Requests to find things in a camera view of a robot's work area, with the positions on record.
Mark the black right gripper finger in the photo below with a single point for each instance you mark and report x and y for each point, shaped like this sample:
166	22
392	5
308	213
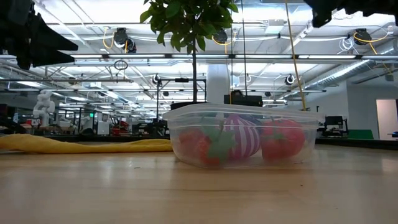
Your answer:
321	17
315	3

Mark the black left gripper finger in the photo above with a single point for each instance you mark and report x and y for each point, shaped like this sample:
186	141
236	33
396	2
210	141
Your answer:
49	39
49	59

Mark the purple white striped toy ball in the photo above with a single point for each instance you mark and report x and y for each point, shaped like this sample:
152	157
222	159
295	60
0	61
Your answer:
245	137

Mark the clear plastic tupperware container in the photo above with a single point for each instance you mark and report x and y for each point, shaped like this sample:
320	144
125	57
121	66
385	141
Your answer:
186	121

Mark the white robot figure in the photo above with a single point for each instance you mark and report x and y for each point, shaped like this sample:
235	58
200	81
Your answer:
43	107

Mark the yellow cloth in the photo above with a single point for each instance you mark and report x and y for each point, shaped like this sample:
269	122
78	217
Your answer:
46	144

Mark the black background workstation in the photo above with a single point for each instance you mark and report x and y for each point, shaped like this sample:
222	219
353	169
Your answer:
334	123

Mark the black mesh computer box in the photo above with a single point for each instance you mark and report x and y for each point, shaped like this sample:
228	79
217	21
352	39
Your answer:
242	100

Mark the green plant in black pot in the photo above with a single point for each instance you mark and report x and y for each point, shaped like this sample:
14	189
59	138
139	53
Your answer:
186	18

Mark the black aluminium table frame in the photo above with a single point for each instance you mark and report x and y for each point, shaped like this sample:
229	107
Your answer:
93	138

